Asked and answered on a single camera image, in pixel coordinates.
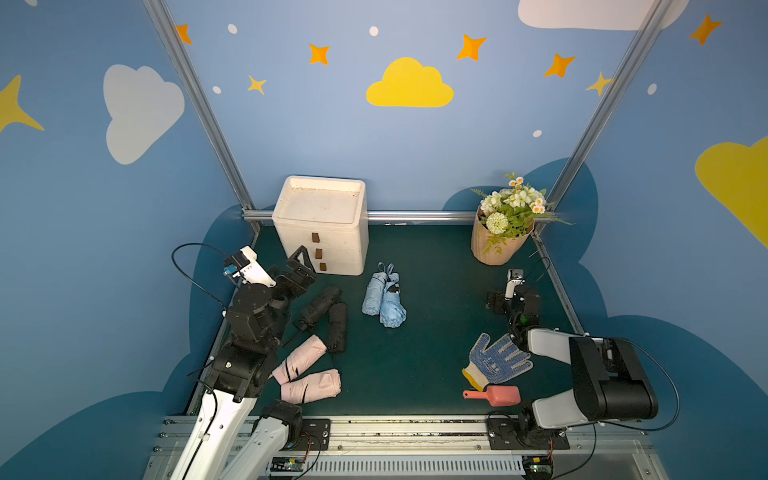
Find white three drawer cabinet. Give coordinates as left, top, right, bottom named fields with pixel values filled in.
left=272, top=176, right=369, bottom=276

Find light blue umbrella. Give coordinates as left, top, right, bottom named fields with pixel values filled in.
left=361, top=262, right=389, bottom=316
left=379, top=264, right=407, bottom=328

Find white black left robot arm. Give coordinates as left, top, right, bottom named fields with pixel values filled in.
left=171, top=246, right=316, bottom=479

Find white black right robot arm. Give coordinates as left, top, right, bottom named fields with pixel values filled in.
left=486, top=288, right=659, bottom=437

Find blue dotted work glove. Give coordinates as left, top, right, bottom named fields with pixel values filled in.
left=462, top=333, right=534, bottom=391

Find tan ribbed flower pot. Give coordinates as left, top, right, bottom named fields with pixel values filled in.
left=471, top=211, right=534, bottom=266

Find white and green flowers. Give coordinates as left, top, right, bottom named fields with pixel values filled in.
left=472, top=172, right=571, bottom=237

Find pink plastic scoop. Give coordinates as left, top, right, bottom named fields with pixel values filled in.
left=462, top=385, right=522, bottom=407

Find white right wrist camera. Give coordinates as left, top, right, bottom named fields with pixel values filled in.
left=504, top=269, right=524, bottom=300

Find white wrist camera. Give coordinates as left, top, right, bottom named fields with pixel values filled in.
left=504, top=269, right=524, bottom=300
left=224, top=246, right=276, bottom=288

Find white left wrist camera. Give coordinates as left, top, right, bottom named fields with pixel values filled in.
left=224, top=246, right=276, bottom=288

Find aluminium frame back rail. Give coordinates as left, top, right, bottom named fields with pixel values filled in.
left=242, top=208, right=559, bottom=224

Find aluminium frame right floor rail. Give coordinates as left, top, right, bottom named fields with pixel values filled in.
left=533, top=230, right=585, bottom=334

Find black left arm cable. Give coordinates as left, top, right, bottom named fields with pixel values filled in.
left=170, top=242, right=232, bottom=312

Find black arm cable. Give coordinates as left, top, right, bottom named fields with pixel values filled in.
left=599, top=338, right=682, bottom=433
left=170, top=242, right=232, bottom=312

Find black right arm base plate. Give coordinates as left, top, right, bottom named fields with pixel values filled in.
left=485, top=416, right=570, bottom=451

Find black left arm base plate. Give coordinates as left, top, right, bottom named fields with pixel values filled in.
left=283, top=418, right=332, bottom=451

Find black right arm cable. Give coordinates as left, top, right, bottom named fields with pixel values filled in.
left=599, top=338, right=682, bottom=433

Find aluminium frame left post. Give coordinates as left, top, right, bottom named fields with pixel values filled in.
left=142, top=0, right=254, bottom=210

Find aluminium frame post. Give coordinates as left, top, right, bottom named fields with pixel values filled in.
left=142, top=0, right=254, bottom=210
left=547, top=0, right=676, bottom=211

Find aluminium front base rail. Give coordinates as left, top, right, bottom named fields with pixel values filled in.
left=142, top=413, right=670, bottom=480

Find aluminium frame right post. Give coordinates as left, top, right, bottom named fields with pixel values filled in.
left=547, top=0, right=676, bottom=211

